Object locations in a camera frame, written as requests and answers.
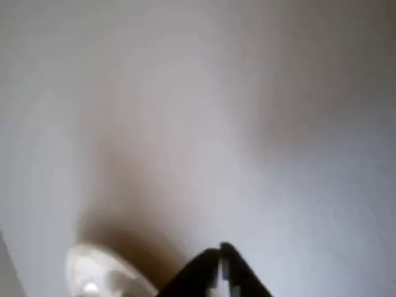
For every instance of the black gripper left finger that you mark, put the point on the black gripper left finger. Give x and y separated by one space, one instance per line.
195 275

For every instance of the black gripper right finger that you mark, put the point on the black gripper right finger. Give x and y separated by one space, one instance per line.
241 275

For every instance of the cream round saucer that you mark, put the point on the cream round saucer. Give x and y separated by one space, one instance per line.
102 275

